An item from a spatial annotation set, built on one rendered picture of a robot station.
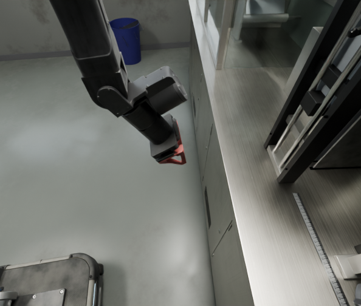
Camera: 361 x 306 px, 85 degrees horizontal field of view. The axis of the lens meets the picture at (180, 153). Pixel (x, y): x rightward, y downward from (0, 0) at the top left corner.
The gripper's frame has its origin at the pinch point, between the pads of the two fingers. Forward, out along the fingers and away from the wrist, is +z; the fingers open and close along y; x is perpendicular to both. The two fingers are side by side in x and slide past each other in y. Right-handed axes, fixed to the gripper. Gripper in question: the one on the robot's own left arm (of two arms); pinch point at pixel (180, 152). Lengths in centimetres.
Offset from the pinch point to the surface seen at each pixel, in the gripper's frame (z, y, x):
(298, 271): 24.7, -29.1, -13.8
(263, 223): 22.9, -17.0, -10.6
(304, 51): 24, 39, -51
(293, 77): 33, 38, -45
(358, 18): -7.4, 4.1, -42.6
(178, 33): 95, 297, 1
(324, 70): 1.2, 4.3, -37.3
